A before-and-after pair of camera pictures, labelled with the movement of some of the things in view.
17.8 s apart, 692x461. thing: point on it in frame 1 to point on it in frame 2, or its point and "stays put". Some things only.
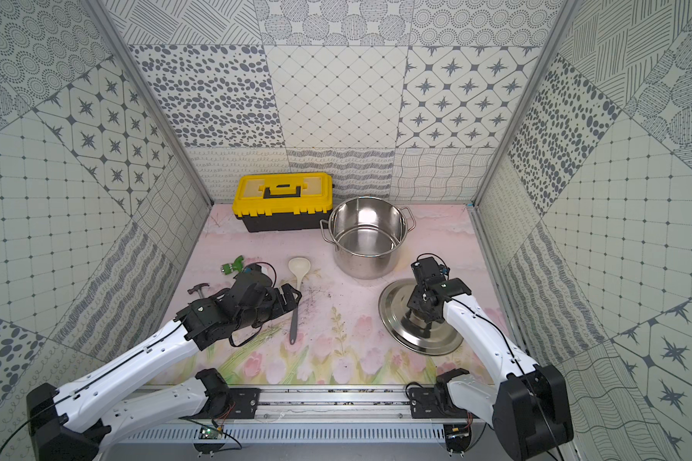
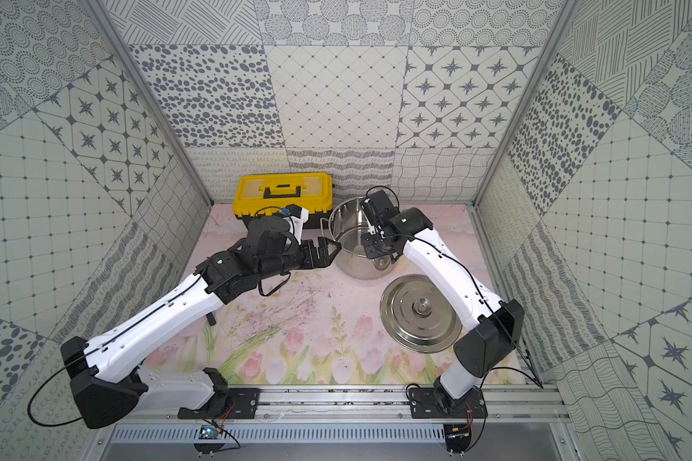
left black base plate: x=243 y=402 stays put
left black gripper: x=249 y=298 to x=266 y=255
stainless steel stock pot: x=366 y=234 stays put
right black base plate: x=425 y=404 stays put
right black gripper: x=414 y=303 to x=370 y=250
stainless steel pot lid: x=393 y=303 stays put
